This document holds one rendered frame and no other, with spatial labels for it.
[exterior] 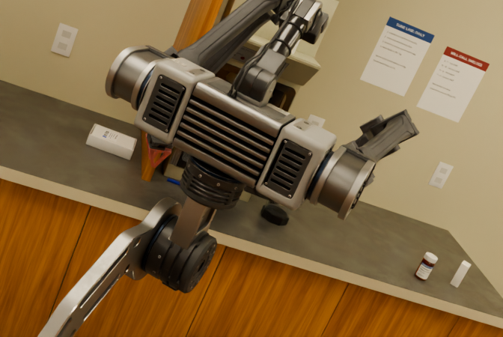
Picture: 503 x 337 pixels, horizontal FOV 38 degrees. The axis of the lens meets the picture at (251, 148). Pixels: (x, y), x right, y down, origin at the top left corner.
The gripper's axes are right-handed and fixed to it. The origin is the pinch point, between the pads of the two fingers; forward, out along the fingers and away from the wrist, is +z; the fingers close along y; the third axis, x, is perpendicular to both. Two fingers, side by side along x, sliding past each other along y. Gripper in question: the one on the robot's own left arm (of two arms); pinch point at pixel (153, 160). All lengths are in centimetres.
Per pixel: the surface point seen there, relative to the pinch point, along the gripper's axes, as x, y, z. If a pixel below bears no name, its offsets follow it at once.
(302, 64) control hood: -42, 14, -35
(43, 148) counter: 29.1, 22.2, 14.3
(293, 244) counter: -53, -6, 20
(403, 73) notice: -107, 57, -25
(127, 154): 0.1, 30.2, 16.4
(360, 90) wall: -93, 58, -13
